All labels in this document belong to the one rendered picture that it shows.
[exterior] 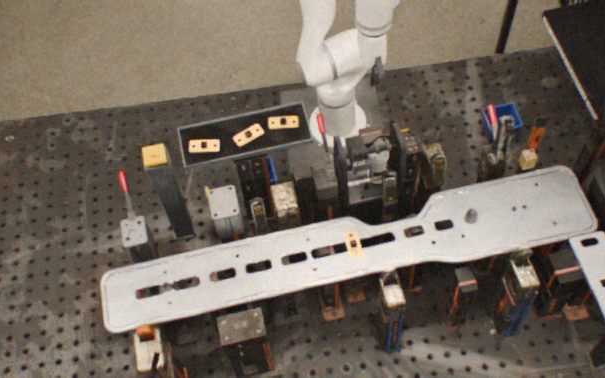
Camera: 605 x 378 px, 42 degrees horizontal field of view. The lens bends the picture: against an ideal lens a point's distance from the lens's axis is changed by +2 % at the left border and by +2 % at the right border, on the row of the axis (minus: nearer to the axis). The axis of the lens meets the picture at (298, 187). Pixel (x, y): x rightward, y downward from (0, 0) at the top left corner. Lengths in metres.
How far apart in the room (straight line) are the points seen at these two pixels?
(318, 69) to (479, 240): 0.66
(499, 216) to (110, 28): 2.51
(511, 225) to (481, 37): 1.86
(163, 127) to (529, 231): 1.33
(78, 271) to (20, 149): 0.55
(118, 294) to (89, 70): 1.99
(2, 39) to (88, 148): 1.55
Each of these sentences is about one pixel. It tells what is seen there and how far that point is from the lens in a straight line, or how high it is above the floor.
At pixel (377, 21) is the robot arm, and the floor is 1.65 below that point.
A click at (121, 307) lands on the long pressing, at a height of 1.00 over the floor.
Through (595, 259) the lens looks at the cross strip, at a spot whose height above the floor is 1.00.
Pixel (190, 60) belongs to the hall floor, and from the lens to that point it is 3.93.
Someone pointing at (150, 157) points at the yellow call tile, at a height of 1.16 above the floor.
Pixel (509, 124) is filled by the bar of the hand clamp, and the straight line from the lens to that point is 2.18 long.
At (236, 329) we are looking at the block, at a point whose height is 1.03.
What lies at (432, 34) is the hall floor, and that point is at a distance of 3.97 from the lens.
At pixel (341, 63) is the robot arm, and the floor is 1.20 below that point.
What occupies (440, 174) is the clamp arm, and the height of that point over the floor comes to 1.04.
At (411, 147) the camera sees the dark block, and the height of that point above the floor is 1.12.
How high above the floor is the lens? 2.96
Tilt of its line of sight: 59 degrees down
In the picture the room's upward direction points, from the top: 6 degrees counter-clockwise
